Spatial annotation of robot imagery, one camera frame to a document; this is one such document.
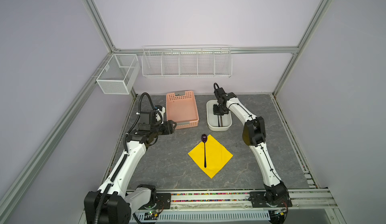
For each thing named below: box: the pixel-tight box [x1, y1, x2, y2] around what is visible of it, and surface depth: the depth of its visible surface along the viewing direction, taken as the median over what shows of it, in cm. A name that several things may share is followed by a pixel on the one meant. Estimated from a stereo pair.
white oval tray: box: [206, 99, 233, 132], surface depth 104 cm
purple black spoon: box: [201, 133, 208, 169], surface depth 96 cm
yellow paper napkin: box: [187, 134, 234, 179], surface depth 91 cm
